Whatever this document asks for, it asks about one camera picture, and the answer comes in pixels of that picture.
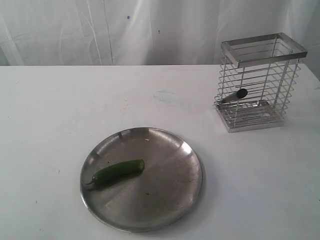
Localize green cucumber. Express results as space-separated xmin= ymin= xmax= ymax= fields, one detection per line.
xmin=82 ymin=159 xmax=145 ymax=189

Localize black handled kitchen knife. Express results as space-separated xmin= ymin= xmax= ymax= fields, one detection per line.
xmin=219 ymin=88 xmax=248 ymax=104

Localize white backdrop curtain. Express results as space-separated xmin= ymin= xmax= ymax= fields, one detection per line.
xmin=0 ymin=0 xmax=320 ymax=66

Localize round stainless steel plate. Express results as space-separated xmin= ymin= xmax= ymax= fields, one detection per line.
xmin=80 ymin=127 xmax=203 ymax=232

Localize wire metal utensil basket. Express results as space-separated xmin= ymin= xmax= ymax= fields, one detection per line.
xmin=214 ymin=32 xmax=308 ymax=133

